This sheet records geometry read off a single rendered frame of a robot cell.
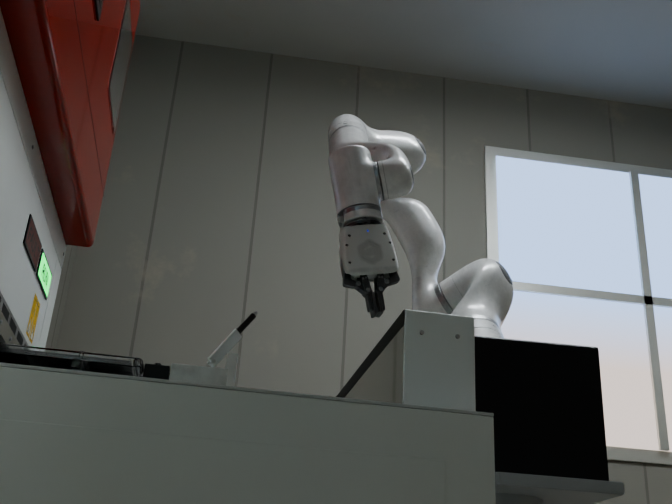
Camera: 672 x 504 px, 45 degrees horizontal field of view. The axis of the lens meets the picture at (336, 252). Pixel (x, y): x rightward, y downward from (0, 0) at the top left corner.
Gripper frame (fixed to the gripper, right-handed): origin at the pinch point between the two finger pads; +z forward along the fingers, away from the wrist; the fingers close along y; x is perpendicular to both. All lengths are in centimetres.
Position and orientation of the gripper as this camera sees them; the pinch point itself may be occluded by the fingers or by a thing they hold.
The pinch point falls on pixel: (375, 305)
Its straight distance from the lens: 148.2
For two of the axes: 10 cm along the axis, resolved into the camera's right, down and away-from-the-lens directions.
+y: 9.7, -0.6, 2.3
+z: 1.5, 9.2, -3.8
